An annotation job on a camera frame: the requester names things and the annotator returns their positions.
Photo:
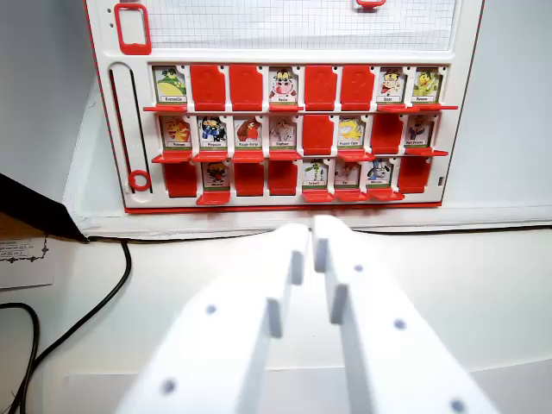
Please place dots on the red and white game board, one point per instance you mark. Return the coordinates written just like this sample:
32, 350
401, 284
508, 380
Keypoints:
297, 129

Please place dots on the white printed paper sheet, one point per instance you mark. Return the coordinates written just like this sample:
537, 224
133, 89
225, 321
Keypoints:
21, 263

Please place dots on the red board flap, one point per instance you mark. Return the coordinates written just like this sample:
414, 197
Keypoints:
391, 106

